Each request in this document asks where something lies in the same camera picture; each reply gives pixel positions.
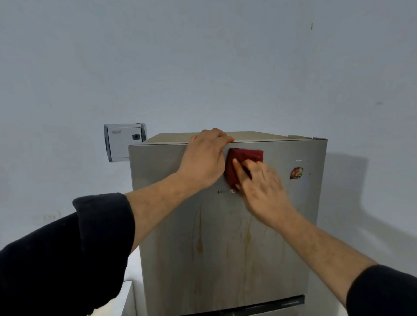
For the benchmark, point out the person's left hand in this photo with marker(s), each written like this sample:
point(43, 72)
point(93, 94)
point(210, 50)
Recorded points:
point(202, 162)

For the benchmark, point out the person's right hand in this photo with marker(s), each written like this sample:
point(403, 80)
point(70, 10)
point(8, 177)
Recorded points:
point(267, 198)

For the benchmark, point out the red cloth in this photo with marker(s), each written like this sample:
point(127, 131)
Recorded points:
point(241, 154)

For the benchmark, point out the silver refrigerator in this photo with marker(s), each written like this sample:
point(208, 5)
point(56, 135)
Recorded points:
point(211, 260)

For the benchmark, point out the person's left forearm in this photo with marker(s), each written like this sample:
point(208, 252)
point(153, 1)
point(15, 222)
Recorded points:
point(65, 260)

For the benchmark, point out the person's right forearm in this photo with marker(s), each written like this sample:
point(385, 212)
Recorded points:
point(332, 260)

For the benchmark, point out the red round sticker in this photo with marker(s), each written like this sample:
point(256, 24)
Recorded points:
point(296, 173)

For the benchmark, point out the grey electrical panel box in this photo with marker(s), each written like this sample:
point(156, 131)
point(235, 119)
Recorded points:
point(123, 141)

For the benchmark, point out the small white marble table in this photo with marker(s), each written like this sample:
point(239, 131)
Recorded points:
point(114, 302)

